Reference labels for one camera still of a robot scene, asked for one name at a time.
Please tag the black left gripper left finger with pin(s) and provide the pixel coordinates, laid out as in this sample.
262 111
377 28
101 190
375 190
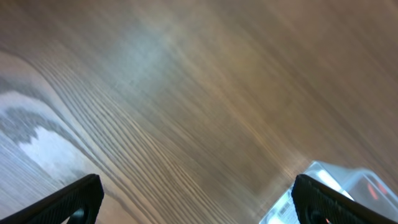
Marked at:
78 202

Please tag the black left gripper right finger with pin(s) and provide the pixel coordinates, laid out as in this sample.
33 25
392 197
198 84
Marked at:
316 203

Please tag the clear plastic container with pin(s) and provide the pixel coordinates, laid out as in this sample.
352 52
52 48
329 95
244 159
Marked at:
351 183

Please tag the red handled snips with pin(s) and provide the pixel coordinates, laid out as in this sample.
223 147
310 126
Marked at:
376 190

